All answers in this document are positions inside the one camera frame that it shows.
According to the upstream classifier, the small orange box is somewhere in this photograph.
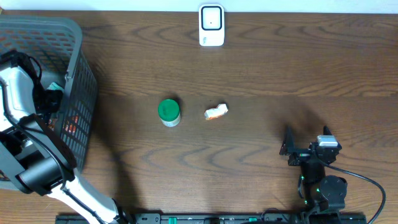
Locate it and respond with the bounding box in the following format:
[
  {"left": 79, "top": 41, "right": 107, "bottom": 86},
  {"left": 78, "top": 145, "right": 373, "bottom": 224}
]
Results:
[{"left": 204, "top": 104, "right": 229, "bottom": 120}]

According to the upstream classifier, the green lid jar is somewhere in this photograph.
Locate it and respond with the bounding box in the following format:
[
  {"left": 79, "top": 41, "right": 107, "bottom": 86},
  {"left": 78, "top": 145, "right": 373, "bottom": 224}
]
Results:
[{"left": 158, "top": 99, "right": 181, "bottom": 128}]

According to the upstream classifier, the light green tissue pack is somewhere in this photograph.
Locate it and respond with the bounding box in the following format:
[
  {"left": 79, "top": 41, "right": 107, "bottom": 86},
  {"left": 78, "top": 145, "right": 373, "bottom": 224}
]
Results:
[{"left": 47, "top": 82, "right": 64, "bottom": 92}]

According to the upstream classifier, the red chocolate bar wrapper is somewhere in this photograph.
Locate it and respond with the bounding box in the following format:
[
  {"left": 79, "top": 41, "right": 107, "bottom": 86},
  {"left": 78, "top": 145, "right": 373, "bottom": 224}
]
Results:
[{"left": 48, "top": 115, "right": 79, "bottom": 134}]

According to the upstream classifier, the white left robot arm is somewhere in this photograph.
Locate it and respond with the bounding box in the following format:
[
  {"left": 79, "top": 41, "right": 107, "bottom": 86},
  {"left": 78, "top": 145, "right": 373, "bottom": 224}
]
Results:
[{"left": 1, "top": 50, "right": 135, "bottom": 223}]

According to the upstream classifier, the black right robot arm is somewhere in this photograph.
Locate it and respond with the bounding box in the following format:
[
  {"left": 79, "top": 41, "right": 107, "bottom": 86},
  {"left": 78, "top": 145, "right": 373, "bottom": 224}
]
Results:
[{"left": 279, "top": 126, "right": 347, "bottom": 212}]

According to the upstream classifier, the grey plastic basket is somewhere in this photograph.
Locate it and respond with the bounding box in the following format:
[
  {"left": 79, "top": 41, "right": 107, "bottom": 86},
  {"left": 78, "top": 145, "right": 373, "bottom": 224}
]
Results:
[{"left": 0, "top": 15, "right": 98, "bottom": 190}]

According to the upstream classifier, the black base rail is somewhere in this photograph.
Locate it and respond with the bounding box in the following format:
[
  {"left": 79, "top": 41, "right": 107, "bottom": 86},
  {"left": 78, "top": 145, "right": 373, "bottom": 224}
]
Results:
[{"left": 55, "top": 212, "right": 368, "bottom": 224}]

